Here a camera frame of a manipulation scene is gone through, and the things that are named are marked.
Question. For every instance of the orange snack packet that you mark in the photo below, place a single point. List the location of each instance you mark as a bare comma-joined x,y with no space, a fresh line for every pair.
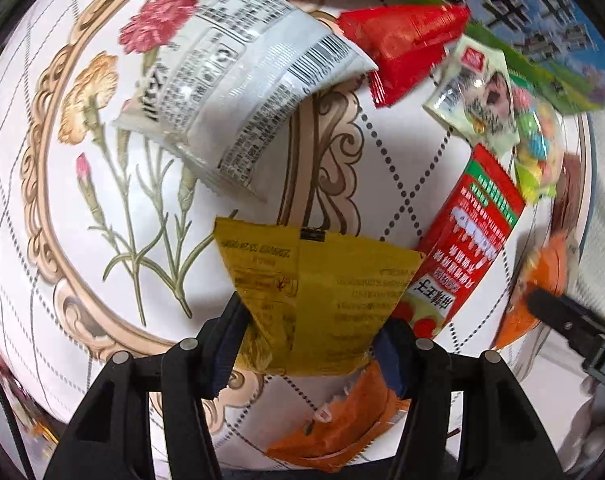
547,270
352,420

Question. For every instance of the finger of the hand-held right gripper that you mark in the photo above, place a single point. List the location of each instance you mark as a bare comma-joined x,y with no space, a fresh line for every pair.
572,312

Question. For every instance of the yellow snack packet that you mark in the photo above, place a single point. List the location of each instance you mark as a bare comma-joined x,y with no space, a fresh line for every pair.
322,300

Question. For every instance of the white grey snack packet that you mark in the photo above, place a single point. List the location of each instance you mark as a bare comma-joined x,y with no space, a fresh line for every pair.
232,85

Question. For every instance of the colourful candy packet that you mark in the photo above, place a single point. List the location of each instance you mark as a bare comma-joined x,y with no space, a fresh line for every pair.
535,145

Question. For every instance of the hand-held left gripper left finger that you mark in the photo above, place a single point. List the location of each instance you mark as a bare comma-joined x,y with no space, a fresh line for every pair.
227,355

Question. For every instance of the red green striped snack packet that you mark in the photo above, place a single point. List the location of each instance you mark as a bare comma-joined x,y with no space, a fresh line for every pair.
472,230

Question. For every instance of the pale face print snack packet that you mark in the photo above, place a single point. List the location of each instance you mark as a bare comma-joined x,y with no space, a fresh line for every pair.
477,95

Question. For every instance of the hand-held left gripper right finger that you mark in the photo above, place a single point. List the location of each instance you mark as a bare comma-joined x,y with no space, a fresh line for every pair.
390,355

